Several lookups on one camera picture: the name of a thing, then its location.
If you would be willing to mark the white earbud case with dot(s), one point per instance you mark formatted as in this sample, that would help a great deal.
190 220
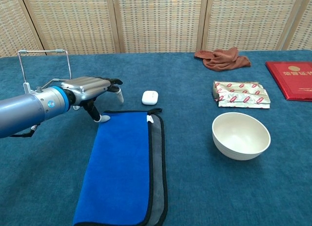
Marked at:
150 98

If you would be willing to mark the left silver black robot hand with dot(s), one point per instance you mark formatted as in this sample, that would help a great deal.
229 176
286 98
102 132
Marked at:
87 87

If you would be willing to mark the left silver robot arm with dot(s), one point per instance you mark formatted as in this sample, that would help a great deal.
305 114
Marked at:
19 111

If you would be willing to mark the grey and blue cloth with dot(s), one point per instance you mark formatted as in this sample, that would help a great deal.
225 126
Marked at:
117 162

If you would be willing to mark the cream white bowl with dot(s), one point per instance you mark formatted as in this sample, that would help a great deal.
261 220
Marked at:
241 138

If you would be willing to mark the crumpled brown cloth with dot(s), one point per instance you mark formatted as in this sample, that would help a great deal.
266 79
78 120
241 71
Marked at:
219 61

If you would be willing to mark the woven bamboo folding screen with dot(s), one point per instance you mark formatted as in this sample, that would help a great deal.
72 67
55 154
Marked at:
158 21

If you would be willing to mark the silver packet with red print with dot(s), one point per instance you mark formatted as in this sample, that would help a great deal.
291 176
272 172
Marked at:
241 96

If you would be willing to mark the blue carpet table cover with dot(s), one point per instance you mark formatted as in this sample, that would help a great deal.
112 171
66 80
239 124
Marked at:
195 187

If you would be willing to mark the red certificate book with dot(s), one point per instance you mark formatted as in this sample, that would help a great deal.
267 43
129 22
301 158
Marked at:
297 82

